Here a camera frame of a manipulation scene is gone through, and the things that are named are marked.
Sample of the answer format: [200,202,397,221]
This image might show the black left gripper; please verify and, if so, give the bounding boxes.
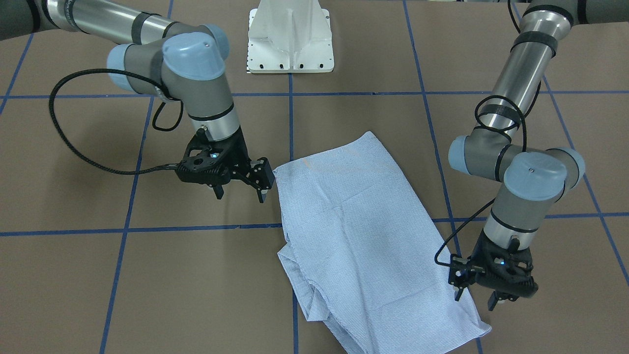
[448,231,539,311]

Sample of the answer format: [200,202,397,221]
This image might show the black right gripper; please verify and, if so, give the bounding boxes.
[175,128,274,204]

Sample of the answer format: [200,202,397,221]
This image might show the light blue striped shirt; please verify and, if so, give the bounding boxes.
[274,132,491,354]

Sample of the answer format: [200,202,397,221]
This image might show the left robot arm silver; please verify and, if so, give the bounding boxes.
[447,0,628,311]

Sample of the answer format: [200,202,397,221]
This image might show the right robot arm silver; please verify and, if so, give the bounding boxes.
[1,0,275,203]

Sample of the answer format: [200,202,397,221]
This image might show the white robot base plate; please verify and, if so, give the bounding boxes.
[247,0,335,74]

